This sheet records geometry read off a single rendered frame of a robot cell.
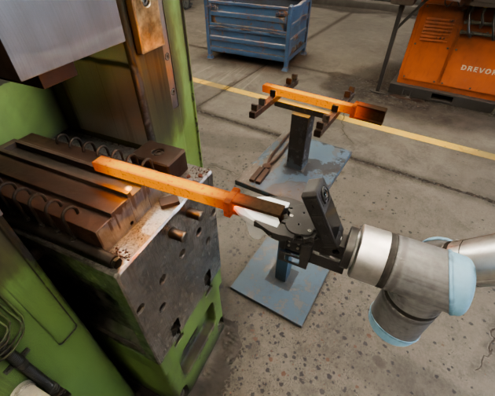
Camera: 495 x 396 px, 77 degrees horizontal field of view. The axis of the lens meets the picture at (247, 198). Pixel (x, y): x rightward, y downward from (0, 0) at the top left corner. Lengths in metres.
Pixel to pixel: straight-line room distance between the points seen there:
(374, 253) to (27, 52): 0.54
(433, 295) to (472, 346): 1.32
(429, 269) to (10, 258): 0.74
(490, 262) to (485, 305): 1.38
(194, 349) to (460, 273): 1.07
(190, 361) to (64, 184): 0.86
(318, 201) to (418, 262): 0.17
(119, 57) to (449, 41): 3.33
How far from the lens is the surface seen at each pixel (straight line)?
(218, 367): 1.51
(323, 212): 0.47
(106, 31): 0.60
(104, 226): 0.68
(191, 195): 0.59
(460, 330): 1.86
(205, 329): 1.41
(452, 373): 1.73
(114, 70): 0.92
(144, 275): 0.74
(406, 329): 0.61
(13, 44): 0.51
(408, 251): 0.52
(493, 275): 0.65
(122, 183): 0.75
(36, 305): 0.87
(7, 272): 0.78
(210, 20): 4.59
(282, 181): 1.09
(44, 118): 1.14
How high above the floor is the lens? 1.43
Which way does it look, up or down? 42 degrees down
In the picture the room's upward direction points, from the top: straight up
